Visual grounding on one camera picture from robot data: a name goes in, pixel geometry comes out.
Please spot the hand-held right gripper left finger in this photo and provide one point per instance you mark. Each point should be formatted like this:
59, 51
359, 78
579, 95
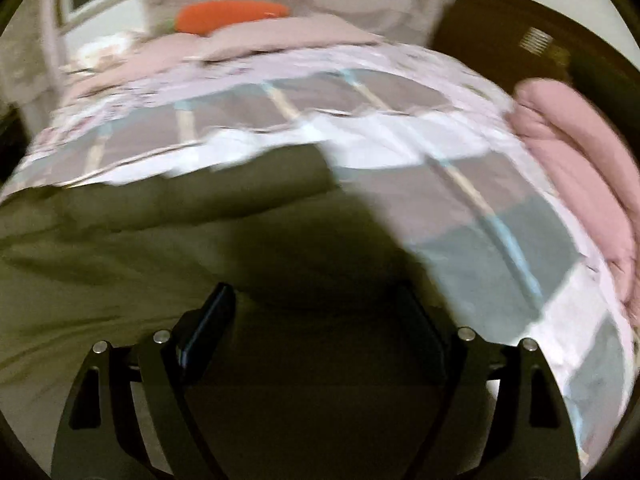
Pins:
210, 330

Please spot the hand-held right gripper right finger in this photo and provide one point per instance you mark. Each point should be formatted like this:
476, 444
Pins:
425, 332

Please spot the olive hooded down jacket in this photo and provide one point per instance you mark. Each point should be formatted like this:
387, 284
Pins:
150, 240

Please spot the bed with patterned sheet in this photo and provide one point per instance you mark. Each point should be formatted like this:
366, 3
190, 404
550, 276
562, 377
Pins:
450, 185

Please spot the folded pink quilt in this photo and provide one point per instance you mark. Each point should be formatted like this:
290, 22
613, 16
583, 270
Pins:
575, 170

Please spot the pink pillow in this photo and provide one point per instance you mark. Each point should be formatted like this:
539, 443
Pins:
290, 35
125, 67

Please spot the floral print pillow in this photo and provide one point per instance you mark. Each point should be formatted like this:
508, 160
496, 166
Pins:
107, 47

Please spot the dark wooden headboard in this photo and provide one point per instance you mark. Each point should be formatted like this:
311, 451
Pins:
490, 25

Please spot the orange carrot plush pillow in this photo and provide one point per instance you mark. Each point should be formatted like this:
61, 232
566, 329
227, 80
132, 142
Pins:
230, 16

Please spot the narrow floral lace curtain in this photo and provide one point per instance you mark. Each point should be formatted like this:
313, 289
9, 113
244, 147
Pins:
30, 45

